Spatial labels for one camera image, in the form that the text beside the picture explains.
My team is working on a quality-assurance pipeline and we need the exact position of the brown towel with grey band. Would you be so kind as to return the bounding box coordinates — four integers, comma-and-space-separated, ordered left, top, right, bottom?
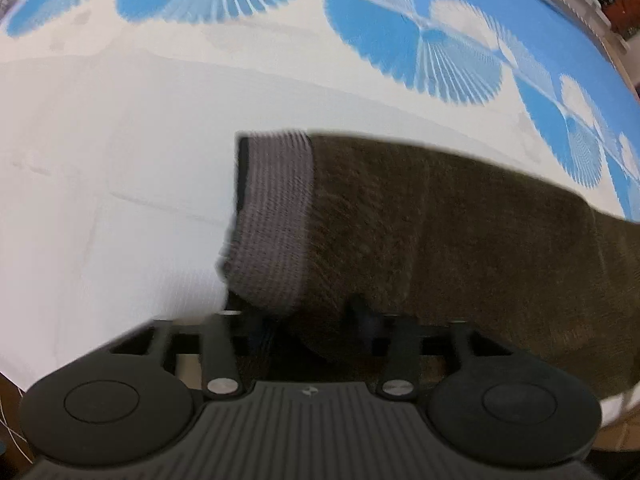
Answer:
215, 129, 640, 402

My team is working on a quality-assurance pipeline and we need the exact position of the dark red cushion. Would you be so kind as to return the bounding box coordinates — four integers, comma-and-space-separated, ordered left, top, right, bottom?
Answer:
602, 0, 640, 38

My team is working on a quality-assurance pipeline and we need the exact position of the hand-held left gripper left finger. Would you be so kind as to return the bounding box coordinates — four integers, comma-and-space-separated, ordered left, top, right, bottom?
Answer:
111, 310, 245, 401

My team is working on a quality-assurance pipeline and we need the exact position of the blue and white printed bed mat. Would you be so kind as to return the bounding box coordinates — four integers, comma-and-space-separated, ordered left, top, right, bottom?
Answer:
0, 0, 640, 411

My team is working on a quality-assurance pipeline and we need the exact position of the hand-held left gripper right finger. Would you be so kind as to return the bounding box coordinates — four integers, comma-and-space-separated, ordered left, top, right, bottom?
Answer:
376, 316, 503, 401

